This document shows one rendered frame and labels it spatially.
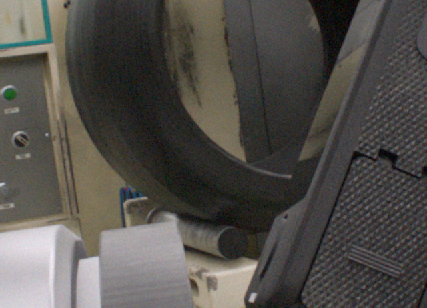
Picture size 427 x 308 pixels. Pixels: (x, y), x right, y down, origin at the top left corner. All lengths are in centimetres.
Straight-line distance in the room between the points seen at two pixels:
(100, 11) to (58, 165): 75
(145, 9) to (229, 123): 47
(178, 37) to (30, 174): 51
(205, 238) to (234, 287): 9
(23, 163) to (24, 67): 20
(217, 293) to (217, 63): 53
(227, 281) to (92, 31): 39
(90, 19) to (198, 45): 40
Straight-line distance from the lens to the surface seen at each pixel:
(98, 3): 122
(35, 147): 191
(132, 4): 120
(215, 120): 160
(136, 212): 153
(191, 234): 133
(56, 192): 192
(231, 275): 123
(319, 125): 16
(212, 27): 161
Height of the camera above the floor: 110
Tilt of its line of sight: 3 degrees down
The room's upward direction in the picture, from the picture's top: 8 degrees counter-clockwise
